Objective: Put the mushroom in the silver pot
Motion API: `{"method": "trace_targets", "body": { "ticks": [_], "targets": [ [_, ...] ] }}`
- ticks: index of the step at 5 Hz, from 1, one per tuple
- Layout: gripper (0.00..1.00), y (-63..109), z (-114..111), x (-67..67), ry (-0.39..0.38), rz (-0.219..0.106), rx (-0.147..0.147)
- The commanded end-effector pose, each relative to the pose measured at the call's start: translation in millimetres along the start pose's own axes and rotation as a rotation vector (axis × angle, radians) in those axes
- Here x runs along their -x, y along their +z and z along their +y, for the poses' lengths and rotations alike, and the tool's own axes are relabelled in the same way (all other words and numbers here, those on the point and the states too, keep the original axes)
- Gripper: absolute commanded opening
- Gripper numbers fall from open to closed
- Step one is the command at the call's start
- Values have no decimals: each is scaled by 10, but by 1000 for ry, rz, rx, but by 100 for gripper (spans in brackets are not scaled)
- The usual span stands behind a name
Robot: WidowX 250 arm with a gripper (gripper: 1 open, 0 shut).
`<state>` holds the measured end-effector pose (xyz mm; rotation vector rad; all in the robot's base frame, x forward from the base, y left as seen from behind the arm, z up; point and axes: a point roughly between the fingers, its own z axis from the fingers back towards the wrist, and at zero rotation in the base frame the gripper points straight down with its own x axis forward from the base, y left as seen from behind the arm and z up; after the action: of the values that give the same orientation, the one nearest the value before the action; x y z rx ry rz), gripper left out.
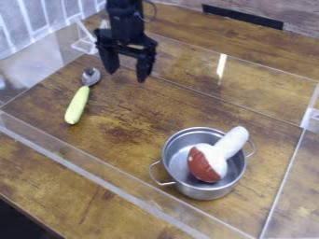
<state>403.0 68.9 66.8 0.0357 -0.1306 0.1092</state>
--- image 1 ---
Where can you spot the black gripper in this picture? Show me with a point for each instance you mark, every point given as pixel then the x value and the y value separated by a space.
pixel 139 47

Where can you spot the silver pot with handles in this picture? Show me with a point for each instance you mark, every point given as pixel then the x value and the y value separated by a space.
pixel 170 171

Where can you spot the red plush mushroom toy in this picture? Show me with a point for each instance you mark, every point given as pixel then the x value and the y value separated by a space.
pixel 207 159

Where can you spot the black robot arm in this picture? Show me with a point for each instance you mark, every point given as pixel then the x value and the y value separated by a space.
pixel 126 38

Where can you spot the black bar at table back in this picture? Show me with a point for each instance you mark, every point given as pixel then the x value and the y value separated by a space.
pixel 240 16

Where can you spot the clear acrylic front barrier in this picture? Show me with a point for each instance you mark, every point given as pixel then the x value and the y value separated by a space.
pixel 147 197

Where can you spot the spoon with yellow-green handle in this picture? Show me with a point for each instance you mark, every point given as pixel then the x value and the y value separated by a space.
pixel 75 110

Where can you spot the clear acrylic triangular bracket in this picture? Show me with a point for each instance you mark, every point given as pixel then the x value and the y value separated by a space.
pixel 86 43

